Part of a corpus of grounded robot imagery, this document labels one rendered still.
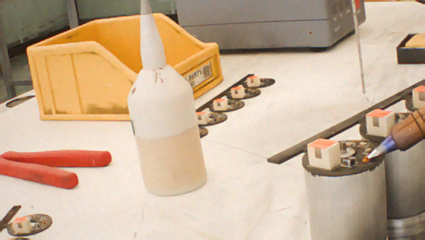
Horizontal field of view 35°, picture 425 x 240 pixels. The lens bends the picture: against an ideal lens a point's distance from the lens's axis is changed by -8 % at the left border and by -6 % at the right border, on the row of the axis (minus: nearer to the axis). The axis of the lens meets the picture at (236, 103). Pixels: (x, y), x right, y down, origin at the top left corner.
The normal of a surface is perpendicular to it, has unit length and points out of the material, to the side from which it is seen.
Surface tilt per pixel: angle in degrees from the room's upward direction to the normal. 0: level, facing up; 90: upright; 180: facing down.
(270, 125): 0
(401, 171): 90
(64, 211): 0
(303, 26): 90
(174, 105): 95
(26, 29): 90
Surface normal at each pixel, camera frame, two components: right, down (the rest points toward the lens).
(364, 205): 0.35, 0.21
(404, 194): -0.07, 0.29
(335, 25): 0.88, 0.00
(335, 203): -0.40, 0.31
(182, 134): 0.69, 0.11
